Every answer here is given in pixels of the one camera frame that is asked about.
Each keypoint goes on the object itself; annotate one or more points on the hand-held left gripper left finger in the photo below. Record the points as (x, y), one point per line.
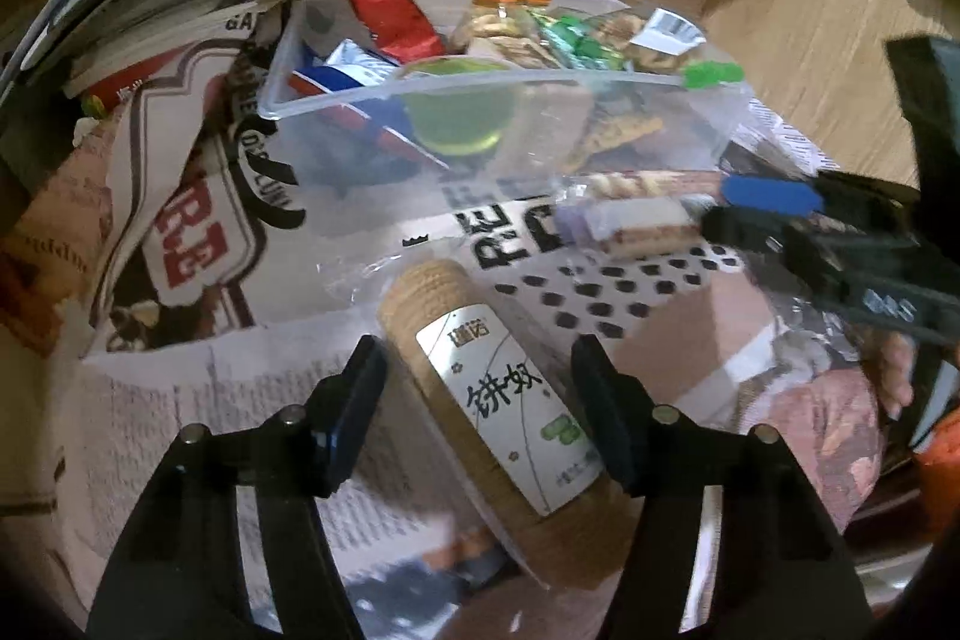
(349, 419)

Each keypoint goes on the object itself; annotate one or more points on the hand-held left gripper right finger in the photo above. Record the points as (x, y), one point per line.
(607, 419)

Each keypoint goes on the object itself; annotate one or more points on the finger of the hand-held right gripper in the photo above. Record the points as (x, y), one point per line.
(772, 195)
(757, 239)

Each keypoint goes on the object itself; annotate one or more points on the purple wafer biscuit pack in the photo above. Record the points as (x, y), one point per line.
(637, 225)

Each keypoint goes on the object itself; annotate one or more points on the biscuit roll with white label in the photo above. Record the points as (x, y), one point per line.
(480, 385)

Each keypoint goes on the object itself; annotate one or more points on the brown snack pack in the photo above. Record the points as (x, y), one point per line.
(619, 132)

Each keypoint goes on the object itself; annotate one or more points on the yellow cracker pack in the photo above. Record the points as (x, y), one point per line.
(645, 44)

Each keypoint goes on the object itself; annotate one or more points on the green candy packet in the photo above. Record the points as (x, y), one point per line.
(577, 40)

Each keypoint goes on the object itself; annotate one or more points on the clear plastic container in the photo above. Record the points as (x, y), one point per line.
(330, 138)

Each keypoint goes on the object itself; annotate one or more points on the green jelly cup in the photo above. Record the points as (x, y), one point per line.
(461, 119)

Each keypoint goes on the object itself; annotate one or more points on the orange snack bag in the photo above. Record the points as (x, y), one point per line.
(495, 27)

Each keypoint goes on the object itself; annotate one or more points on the blue white snack packet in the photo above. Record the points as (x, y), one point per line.
(352, 74)

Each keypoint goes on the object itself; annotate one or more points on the red snack packet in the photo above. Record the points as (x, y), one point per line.
(386, 10)

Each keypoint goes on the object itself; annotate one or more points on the person's right hand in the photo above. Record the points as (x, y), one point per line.
(896, 377)

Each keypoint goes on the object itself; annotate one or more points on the patterned pink cloth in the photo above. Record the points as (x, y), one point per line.
(825, 445)

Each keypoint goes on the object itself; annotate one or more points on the newspaper lining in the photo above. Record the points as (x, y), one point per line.
(187, 235)

